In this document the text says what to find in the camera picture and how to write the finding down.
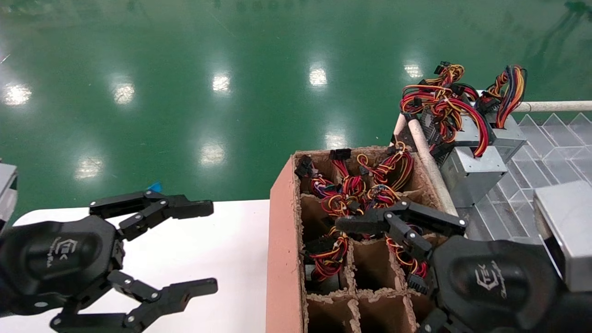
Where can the short beige pipe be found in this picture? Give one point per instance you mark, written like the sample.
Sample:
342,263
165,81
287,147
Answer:
398,127

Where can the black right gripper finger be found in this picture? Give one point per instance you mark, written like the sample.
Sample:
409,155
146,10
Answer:
402,217
432,323

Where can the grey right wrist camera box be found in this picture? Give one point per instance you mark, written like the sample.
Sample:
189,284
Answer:
569,231

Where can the perforated silver power supply case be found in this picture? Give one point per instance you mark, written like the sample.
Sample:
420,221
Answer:
476,132

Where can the blue plastic scrap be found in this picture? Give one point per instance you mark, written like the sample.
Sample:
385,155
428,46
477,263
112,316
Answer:
156,186

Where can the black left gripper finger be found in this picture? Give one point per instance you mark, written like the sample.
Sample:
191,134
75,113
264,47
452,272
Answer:
175,207
180,293

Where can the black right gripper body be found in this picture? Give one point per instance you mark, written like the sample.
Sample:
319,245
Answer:
490,282

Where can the large cardboard divider box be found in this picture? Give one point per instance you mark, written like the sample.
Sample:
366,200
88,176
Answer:
282,259

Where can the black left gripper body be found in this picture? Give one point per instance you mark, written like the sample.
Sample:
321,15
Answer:
55,259

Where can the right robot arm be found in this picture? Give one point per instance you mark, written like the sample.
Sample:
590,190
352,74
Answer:
573,314

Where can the beige cross pipe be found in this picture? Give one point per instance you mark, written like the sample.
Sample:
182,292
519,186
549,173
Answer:
555,106

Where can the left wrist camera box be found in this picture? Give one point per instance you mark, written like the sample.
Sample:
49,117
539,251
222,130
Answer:
7,194

